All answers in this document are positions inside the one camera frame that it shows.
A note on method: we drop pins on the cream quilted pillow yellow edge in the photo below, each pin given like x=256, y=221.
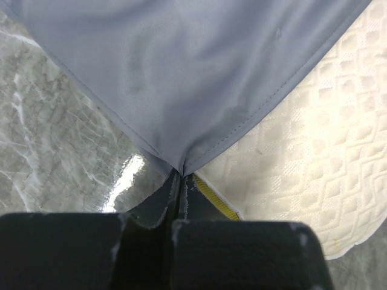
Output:
x=320, y=156

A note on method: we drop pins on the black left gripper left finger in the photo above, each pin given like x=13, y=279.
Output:
x=127, y=250

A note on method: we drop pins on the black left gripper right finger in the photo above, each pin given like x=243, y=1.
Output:
x=212, y=251

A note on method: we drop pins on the grey pillowcase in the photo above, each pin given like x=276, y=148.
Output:
x=185, y=80

